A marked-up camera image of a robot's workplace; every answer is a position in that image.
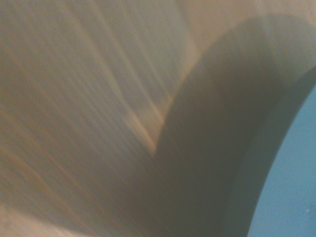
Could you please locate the blue round plate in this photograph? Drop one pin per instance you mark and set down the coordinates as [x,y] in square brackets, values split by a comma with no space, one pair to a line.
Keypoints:
[293,177]

